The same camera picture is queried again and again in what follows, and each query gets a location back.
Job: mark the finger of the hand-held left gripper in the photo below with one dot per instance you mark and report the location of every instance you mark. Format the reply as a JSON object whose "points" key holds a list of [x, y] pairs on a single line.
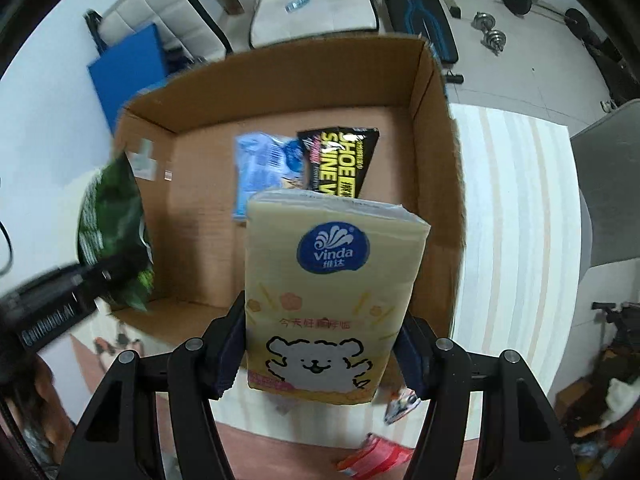
{"points": [[117, 270]]}

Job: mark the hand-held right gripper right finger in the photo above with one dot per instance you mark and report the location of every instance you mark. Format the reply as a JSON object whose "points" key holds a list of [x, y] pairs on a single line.
{"points": [[407, 355]]}

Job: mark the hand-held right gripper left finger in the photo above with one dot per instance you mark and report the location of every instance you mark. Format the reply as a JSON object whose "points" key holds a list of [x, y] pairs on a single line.
{"points": [[228, 350]]}

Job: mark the green snack bag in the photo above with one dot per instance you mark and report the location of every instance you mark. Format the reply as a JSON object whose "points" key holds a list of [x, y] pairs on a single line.
{"points": [[112, 230]]}

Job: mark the yellow tissue pack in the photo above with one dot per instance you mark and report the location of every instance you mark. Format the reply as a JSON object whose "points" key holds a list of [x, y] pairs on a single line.
{"points": [[320, 305]]}

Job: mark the cardboard box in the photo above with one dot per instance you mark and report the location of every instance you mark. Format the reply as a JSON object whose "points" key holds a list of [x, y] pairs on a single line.
{"points": [[210, 185]]}

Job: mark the colourful small packet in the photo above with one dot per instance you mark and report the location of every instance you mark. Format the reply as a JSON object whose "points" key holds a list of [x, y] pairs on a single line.
{"points": [[402, 402]]}

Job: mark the printed blanket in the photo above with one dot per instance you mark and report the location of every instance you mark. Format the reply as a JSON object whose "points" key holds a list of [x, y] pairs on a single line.
{"points": [[115, 375]]}

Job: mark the red snack packet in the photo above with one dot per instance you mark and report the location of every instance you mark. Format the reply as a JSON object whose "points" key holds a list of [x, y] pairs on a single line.
{"points": [[372, 455]]}

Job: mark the striped bed sheet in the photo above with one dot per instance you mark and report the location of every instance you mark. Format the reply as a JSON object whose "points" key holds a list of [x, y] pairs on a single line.
{"points": [[515, 260]]}

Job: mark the blue wipes packet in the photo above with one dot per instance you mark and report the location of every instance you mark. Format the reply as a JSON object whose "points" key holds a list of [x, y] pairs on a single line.
{"points": [[265, 170]]}

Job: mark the pile of clutter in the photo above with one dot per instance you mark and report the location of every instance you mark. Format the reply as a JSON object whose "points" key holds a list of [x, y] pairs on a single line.
{"points": [[600, 415]]}

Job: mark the black and yellow wipes packet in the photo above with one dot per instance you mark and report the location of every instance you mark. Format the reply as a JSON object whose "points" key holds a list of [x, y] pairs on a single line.
{"points": [[337, 160]]}

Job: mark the black tripod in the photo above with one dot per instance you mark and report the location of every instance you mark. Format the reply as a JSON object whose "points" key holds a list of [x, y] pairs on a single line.
{"points": [[617, 330]]}

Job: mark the white leather sofa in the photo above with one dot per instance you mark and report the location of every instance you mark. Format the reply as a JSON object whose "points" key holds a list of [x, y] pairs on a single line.
{"points": [[165, 15]]}

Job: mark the grey chair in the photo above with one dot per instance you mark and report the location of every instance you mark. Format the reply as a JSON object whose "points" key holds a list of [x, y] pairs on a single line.
{"points": [[607, 180]]}

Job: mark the white cushion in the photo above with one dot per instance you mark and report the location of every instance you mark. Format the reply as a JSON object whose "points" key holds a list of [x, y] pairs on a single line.
{"points": [[315, 10]]}

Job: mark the chrome dumbbell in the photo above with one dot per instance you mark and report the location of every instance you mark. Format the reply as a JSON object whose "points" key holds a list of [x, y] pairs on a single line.
{"points": [[495, 38], [484, 21]]}

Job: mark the black and blue weight bench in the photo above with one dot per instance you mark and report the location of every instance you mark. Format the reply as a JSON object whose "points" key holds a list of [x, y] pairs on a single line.
{"points": [[420, 5]]}

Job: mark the black barbell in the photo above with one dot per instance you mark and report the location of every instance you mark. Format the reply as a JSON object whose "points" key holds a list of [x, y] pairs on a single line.
{"points": [[545, 7]]}

